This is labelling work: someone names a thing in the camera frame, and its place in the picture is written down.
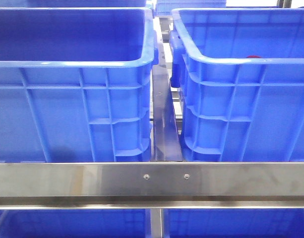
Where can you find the steel centre divider bar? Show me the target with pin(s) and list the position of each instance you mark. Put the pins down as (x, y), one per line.
(165, 134)

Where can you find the steel lower vertical post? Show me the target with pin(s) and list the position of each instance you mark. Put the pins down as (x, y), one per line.
(157, 223)

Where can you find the blue crate lower right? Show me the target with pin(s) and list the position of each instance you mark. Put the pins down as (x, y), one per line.
(235, 223)

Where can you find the large blue crate left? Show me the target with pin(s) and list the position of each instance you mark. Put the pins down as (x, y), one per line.
(75, 84)

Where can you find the stainless steel front rail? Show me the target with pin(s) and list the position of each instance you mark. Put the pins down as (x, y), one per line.
(122, 185)

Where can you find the large blue crate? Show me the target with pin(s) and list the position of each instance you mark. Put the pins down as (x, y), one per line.
(236, 109)
(75, 84)

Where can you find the blue crate rear right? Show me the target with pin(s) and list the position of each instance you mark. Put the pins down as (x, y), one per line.
(165, 7)

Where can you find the blue crate rear left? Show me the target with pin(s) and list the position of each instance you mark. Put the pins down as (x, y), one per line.
(78, 3)

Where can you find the large blue crate right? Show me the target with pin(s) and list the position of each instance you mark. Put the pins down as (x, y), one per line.
(236, 109)

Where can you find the blue crate lower left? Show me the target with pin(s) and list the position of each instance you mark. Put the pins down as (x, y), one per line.
(108, 223)

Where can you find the red button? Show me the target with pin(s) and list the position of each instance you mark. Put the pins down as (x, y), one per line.
(253, 57)

